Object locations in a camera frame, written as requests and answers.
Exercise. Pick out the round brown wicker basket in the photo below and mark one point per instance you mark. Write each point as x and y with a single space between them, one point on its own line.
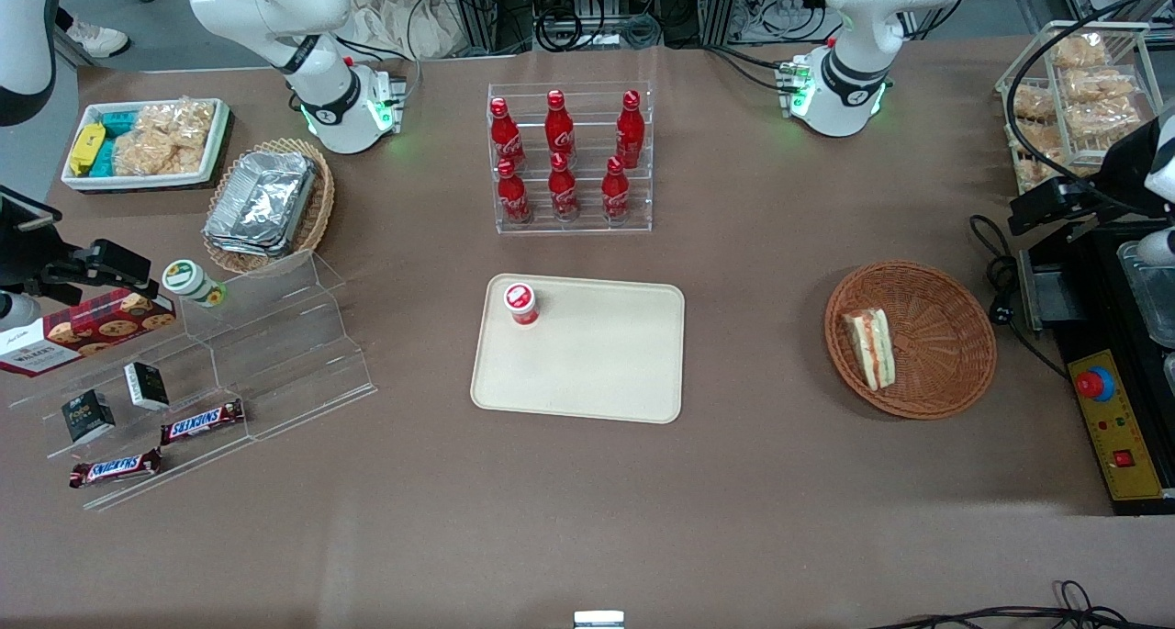
936 344

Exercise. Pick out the metal pan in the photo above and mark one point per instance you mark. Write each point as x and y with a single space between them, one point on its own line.
1152 294

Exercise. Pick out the small black box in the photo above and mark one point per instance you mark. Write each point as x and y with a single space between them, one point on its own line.
147 387
88 416

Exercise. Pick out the green lid yogurt cup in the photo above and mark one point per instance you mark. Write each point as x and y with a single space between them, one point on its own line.
191 282

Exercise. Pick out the small silver device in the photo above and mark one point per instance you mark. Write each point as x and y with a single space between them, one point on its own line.
598 620

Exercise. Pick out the black control box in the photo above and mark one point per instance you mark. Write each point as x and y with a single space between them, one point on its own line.
1115 468

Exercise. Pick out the red emergency stop button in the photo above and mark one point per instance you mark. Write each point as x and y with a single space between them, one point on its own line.
1095 385

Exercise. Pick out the beige plastic tray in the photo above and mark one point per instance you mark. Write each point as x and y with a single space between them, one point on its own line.
597 363

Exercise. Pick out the white plastic bin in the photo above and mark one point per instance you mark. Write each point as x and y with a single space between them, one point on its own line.
207 156

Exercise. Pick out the red tartan cookie box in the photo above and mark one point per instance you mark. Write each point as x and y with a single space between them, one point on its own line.
83 331

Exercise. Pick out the aluminium frame post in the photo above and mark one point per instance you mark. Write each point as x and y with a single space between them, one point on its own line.
721 0
477 5

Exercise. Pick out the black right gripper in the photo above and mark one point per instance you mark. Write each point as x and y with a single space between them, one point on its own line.
20 245

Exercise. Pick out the red lid yogurt cup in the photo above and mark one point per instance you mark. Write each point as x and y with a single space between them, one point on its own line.
521 302

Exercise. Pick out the stack of foil trays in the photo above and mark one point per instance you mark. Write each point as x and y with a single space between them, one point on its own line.
262 202

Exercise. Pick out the teal snack packet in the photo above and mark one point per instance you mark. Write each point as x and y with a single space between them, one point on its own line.
117 124
103 159

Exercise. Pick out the oval wicker basket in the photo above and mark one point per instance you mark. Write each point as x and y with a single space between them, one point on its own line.
317 207

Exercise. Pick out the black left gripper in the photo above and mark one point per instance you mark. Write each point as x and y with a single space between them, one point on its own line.
1125 162

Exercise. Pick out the clear acrylic bottle rack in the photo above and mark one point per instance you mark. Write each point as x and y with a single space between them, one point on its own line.
587 220

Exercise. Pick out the bagged bread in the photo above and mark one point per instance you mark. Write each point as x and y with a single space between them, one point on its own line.
1079 50
1102 122
1035 172
1097 85
1033 102

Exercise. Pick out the yellow snack packet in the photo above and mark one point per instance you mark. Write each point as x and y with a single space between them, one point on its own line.
85 147

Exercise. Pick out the bag of rice crackers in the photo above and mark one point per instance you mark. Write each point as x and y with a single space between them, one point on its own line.
165 138

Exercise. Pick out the red cola bottle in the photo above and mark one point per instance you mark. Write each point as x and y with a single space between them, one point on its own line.
630 133
511 196
563 191
559 131
615 193
503 138

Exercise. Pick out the triangle sandwich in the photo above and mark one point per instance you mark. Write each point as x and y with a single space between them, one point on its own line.
870 346

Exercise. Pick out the clear acrylic stepped stand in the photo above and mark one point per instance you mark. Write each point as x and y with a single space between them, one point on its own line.
275 353

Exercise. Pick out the brown Snickers bar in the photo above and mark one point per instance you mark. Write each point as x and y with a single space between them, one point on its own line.
202 421
115 468

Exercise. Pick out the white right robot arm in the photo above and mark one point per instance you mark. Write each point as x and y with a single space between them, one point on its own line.
275 5

